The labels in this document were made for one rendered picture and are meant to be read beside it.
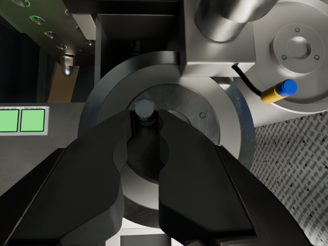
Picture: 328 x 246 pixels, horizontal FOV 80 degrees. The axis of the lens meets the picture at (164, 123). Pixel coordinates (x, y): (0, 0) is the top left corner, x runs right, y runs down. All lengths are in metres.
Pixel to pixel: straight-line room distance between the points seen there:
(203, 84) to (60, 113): 0.43
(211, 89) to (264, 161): 0.24
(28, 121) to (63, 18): 0.26
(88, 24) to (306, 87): 0.20
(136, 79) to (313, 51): 0.16
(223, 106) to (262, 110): 0.05
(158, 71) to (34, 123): 0.44
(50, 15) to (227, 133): 0.36
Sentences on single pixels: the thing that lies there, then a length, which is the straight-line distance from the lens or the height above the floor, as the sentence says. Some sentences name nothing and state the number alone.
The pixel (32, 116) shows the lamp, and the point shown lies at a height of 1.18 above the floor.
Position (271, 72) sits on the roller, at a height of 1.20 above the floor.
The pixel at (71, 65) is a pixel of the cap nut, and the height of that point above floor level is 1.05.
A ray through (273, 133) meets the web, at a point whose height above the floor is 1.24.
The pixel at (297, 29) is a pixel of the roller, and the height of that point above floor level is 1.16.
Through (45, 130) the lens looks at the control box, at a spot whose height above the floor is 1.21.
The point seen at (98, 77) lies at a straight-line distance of 0.19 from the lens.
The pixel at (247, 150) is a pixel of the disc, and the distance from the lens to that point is 0.18.
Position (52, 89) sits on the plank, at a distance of 2.04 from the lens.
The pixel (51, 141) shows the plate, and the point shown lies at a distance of 0.55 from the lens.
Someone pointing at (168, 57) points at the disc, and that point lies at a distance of 0.18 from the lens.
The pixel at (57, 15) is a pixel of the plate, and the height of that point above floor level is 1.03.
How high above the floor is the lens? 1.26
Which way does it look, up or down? 8 degrees down
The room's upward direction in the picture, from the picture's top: 179 degrees clockwise
